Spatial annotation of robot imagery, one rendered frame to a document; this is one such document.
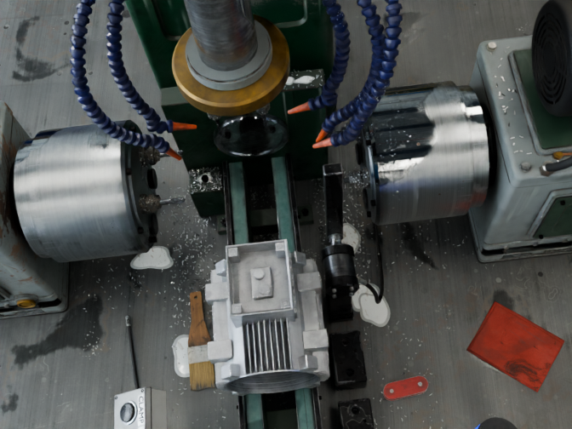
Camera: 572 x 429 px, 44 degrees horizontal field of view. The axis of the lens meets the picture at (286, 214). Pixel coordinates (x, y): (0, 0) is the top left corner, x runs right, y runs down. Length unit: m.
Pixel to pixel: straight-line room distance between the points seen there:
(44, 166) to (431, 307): 0.79
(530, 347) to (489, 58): 0.56
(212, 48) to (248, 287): 0.39
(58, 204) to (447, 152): 0.67
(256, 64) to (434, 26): 0.85
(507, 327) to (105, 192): 0.81
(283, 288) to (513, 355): 0.53
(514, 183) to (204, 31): 0.56
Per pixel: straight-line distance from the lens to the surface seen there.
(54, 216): 1.27
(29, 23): 2.01
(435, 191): 1.24
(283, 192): 1.43
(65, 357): 1.53
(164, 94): 1.32
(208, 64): 1.06
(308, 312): 1.18
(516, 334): 1.48
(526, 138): 1.24
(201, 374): 1.44
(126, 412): 1.18
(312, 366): 1.14
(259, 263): 1.16
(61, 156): 1.28
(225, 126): 1.34
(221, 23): 0.98
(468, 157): 1.23
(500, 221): 1.36
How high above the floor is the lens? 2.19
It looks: 64 degrees down
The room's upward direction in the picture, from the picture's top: 9 degrees counter-clockwise
